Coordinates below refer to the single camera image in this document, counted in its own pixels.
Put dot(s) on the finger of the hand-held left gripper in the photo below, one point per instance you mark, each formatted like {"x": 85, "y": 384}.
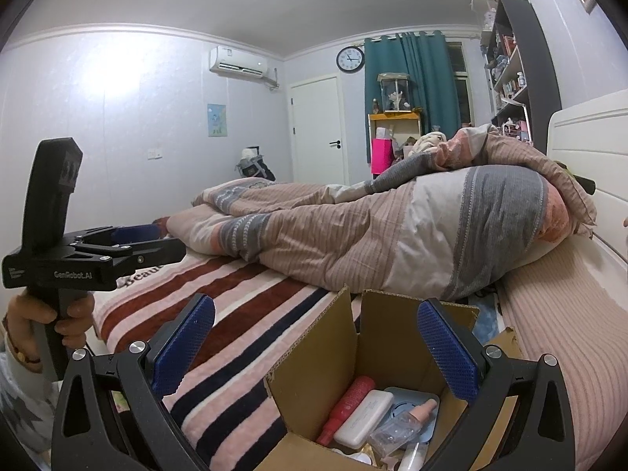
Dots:
{"x": 157, "y": 251}
{"x": 137, "y": 232}

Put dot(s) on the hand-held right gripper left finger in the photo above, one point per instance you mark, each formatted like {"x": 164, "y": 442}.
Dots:
{"x": 184, "y": 348}

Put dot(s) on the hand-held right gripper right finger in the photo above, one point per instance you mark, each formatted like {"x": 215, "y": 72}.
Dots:
{"x": 449, "y": 348}

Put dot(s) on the blue square case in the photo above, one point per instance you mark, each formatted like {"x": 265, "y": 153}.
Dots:
{"x": 398, "y": 408}

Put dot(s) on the clear bottle with pink cap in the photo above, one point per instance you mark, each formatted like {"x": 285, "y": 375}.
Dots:
{"x": 392, "y": 431}

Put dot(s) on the white rectangular case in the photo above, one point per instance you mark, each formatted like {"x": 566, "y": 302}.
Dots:
{"x": 365, "y": 417}

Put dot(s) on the white tube bottle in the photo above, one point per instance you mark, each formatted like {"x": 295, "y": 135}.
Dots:
{"x": 412, "y": 456}

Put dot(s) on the cardboard box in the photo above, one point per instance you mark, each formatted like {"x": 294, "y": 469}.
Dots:
{"x": 314, "y": 353}

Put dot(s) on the yellow foil packet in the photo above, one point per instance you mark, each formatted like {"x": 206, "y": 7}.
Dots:
{"x": 373, "y": 455}

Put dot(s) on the person's left forearm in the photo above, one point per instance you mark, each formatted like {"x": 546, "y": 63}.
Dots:
{"x": 19, "y": 402}

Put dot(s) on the person's left hand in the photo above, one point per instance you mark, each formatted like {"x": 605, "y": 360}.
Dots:
{"x": 22, "y": 319}

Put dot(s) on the blue patterned cloth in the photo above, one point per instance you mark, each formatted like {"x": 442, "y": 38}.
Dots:
{"x": 485, "y": 314}

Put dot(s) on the striped blanket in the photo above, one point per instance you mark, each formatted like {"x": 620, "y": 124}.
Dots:
{"x": 245, "y": 304}

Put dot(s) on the pink ribbed bed sheet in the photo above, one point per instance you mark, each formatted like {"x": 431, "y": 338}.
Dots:
{"x": 564, "y": 314}

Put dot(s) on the grey bag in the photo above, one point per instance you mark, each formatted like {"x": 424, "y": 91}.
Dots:
{"x": 255, "y": 167}

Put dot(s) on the pink and grey duvet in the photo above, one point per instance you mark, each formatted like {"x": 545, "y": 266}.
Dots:
{"x": 368, "y": 235}

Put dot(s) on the white air conditioner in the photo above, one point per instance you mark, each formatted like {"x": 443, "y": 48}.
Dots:
{"x": 239, "y": 61}

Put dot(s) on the white door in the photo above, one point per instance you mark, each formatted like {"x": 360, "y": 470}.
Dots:
{"x": 316, "y": 132}

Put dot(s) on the pink bag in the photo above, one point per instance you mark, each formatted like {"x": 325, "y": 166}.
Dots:
{"x": 381, "y": 157}

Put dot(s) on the beige plush toy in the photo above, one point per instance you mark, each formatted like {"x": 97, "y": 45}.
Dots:
{"x": 429, "y": 143}

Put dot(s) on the black cylindrical object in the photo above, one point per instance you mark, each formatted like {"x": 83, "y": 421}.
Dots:
{"x": 584, "y": 185}

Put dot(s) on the yellow shelf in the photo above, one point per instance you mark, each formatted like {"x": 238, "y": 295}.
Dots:
{"x": 395, "y": 117}

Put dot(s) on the window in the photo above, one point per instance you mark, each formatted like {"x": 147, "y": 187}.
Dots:
{"x": 461, "y": 88}

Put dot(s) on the glass display case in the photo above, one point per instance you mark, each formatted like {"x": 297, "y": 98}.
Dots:
{"x": 394, "y": 93}

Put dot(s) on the white headboard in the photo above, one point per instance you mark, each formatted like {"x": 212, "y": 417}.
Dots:
{"x": 588, "y": 127}

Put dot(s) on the teal curtain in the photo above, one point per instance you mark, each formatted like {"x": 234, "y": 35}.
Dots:
{"x": 427, "y": 73}

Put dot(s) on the dark bookshelf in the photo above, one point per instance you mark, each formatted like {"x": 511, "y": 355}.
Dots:
{"x": 539, "y": 44}

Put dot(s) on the blue wall poster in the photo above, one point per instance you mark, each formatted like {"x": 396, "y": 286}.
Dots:
{"x": 217, "y": 120}

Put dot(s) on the round wall clock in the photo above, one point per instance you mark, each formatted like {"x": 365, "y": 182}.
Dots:
{"x": 350, "y": 59}

